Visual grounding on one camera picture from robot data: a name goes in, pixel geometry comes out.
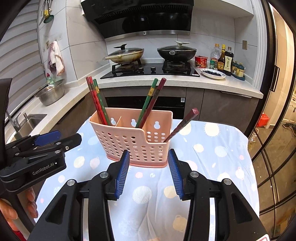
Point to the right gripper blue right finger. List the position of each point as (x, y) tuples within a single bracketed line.
[(176, 173)]

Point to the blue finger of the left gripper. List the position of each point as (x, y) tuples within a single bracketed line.
[(47, 138)]

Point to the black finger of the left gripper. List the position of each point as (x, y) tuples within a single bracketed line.
[(69, 143)]

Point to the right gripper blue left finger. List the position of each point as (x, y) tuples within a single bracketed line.
[(121, 173)]

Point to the dark red chopstick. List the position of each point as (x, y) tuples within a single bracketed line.
[(189, 117)]

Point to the green chopstick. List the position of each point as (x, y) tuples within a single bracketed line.
[(149, 95), (101, 102)]

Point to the stainless steel sink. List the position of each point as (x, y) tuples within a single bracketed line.
[(28, 124)]

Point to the chrome sink faucet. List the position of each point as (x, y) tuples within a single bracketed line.
[(16, 125)]

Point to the light blue patterned tablecloth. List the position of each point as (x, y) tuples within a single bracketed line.
[(149, 208)]

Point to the pink perforated utensil holder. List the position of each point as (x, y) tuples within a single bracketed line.
[(146, 145)]

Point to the stainless steel bowl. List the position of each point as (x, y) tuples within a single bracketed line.
[(51, 93)]

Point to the green dish soap bottle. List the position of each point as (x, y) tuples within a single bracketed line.
[(49, 79)]

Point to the red chopstick in holder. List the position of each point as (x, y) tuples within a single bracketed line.
[(96, 102)]

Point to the pink hanging towel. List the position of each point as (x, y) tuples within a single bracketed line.
[(55, 59)]

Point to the dark maroon chopstick in holder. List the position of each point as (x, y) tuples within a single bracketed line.
[(152, 101)]

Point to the black gas stove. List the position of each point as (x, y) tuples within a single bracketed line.
[(138, 68)]

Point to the beige frying pan with lid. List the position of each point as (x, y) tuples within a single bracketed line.
[(125, 55)]

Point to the white plate with food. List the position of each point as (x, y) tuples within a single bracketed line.
[(213, 74)]

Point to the red instant noodle cup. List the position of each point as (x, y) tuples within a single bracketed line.
[(201, 61)]

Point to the green hanging strainer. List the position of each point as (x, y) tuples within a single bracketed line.
[(47, 16)]

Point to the seasoning jar set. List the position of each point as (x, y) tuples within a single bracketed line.
[(238, 70)]

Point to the black wok with lid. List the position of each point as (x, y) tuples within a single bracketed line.
[(177, 53)]

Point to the brown sauce bottle yellow cap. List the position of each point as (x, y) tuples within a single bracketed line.
[(221, 60)]

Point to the clear plastic oil bottle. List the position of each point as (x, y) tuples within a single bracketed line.
[(215, 55)]

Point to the dark soy sauce bottle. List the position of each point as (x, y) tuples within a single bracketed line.
[(229, 55)]

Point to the black range hood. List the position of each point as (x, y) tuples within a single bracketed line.
[(121, 19)]

